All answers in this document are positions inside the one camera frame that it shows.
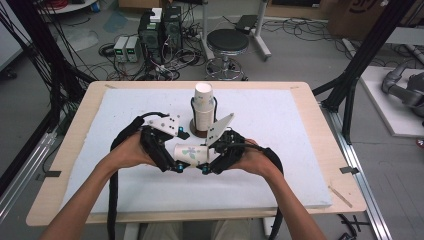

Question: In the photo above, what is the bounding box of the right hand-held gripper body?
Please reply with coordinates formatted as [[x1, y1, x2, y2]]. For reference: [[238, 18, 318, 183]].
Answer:
[[205, 113, 248, 175]]

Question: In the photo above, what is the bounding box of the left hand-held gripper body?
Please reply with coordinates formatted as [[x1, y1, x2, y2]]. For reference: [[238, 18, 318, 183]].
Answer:
[[139, 114, 182, 173]]

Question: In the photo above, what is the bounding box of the dark cup holder with rods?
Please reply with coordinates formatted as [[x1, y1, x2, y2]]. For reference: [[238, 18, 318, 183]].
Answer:
[[188, 95, 219, 139]]

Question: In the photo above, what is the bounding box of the floral print paper cup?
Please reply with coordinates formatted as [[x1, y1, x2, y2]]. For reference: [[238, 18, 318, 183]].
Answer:
[[173, 143, 210, 168]]

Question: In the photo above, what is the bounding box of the stack of white paper cups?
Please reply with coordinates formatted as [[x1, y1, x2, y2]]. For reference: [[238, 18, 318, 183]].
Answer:
[[193, 82, 216, 133]]

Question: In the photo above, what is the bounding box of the person's left hand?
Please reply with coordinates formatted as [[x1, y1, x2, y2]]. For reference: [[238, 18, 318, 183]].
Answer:
[[111, 131, 158, 169]]

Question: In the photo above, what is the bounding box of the person's right hand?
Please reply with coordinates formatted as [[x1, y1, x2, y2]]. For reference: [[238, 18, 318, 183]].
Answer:
[[231, 139, 278, 178]]

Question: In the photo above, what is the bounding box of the white foam mat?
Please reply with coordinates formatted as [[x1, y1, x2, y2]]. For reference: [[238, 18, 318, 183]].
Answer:
[[61, 87, 333, 214]]

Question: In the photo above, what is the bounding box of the person's left leg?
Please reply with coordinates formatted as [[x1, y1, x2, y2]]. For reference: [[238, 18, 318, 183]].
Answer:
[[141, 221, 184, 240]]

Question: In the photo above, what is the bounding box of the person's leg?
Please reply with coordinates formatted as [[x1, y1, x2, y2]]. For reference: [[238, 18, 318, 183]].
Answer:
[[211, 219, 251, 240], [141, 221, 184, 240]]

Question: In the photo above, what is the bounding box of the person's right leg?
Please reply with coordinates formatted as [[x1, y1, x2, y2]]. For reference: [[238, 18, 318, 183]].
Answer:
[[211, 219, 251, 240]]

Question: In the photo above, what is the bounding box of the wooden table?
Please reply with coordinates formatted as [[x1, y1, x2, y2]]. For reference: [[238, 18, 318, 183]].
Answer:
[[25, 80, 368, 228]]

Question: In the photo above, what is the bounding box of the grey bench power supply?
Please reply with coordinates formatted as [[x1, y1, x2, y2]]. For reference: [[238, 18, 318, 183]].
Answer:
[[113, 35, 129, 63], [125, 35, 141, 63]]

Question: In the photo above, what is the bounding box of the black computer tower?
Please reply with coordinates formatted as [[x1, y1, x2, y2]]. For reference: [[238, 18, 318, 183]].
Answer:
[[137, 11, 164, 65], [162, 5, 184, 51]]

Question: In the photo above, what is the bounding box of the white metal stand leg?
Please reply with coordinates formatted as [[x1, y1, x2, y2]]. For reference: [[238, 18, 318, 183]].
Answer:
[[199, 0, 216, 62], [254, 0, 273, 62]]

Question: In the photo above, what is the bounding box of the black round stool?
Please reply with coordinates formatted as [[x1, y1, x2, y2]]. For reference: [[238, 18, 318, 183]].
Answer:
[[204, 28, 250, 82]]

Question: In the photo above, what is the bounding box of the black tape strip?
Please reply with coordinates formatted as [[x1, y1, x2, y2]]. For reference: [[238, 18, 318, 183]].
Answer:
[[339, 165, 360, 175], [35, 169, 63, 178]]

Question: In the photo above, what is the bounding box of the thin wooden stick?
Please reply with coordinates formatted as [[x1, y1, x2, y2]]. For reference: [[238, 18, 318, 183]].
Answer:
[[328, 184, 354, 209]]

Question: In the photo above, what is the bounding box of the flat black device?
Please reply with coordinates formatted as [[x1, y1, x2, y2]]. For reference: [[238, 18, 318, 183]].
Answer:
[[234, 14, 259, 35]]

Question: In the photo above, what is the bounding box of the white platform board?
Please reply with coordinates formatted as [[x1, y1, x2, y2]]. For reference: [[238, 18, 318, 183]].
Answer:
[[359, 64, 424, 138]]

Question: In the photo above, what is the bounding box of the white round table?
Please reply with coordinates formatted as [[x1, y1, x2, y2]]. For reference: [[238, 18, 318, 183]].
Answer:
[[39, 0, 101, 16]]

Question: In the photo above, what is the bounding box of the brown cardboard box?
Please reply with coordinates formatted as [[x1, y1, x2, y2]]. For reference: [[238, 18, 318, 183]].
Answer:
[[328, 0, 393, 41]]

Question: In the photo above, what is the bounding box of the black sleeved gripper cable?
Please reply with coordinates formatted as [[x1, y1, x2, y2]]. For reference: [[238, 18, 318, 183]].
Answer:
[[106, 111, 170, 240], [226, 141, 285, 240]]

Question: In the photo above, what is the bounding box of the tangle of floor cables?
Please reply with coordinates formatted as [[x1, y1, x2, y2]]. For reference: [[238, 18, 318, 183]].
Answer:
[[98, 29, 208, 82]]

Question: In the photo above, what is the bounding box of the aluminium floor rail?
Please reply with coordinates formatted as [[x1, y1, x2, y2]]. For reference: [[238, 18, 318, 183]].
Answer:
[[0, 129, 59, 223], [321, 103, 394, 240]]

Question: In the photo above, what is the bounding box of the black metal frame with cables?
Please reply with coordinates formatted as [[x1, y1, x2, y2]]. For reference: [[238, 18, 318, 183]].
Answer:
[[0, 0, 84, 194]]

